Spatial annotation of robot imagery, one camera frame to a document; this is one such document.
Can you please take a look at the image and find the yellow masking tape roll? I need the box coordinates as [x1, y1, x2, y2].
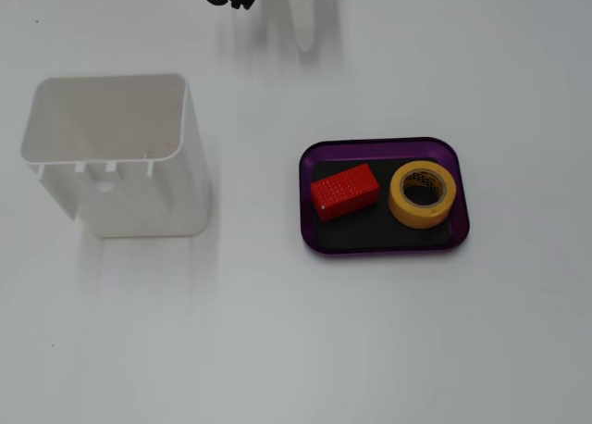
[387, 160, 458, 230]

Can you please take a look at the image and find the red textured block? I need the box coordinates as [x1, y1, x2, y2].
[309, 162, 381, 222]

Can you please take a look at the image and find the white plastic bin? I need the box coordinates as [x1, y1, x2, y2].
[19, 73, 209, 239]

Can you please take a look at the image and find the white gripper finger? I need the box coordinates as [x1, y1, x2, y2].
[284, 0, 321, 54]

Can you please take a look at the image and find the purple translucent tray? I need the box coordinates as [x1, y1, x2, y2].
[299, 136, 471, 258]

